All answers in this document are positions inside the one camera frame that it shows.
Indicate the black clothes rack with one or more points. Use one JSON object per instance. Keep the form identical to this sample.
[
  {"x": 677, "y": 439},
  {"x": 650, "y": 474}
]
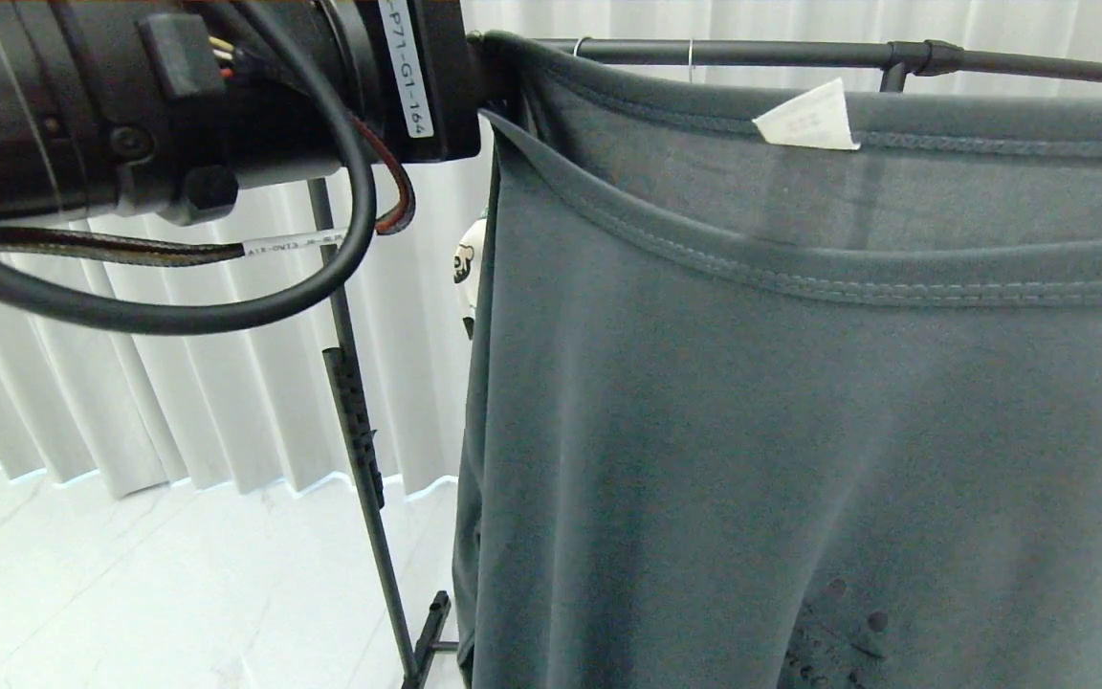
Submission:
[{"x": 991, "y": 61}]

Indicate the white curtain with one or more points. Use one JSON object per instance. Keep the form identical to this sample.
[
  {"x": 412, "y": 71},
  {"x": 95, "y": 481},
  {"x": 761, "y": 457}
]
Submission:
[{"x": 178, "y": 383}]

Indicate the pink clothes hanger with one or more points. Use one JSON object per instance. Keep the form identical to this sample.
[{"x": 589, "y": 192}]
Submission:
[
  {"x": 691, "y": 57},
  {"x": 578, "y": 44}
]

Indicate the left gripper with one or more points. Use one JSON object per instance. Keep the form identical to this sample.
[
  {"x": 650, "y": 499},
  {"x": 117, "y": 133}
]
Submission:
[{"x": 82, "y": 86}]

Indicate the cream printed garment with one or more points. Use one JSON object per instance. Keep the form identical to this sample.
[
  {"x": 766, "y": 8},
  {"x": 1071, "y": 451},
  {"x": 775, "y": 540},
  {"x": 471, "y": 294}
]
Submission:
[{"x": 467, "y": 277}]

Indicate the dark grey garment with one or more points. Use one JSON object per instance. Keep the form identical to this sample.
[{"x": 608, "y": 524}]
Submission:
[{"x": 800, "y": 431}]

